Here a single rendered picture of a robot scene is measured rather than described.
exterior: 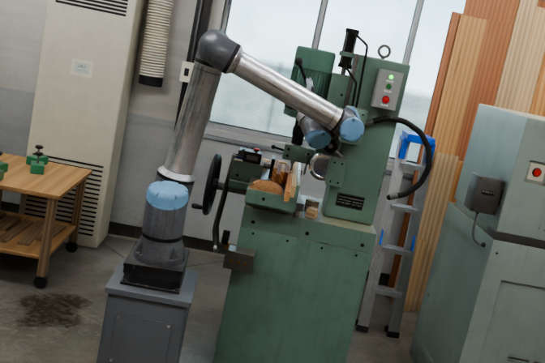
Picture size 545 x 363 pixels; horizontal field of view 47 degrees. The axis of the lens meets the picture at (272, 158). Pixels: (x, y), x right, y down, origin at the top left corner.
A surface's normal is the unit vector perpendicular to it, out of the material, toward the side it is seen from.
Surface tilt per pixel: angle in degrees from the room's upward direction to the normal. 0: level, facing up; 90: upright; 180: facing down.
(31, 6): 90
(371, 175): 90
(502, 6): 87
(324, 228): 90
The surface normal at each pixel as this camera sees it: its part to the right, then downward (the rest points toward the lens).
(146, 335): 0.02, 0.18
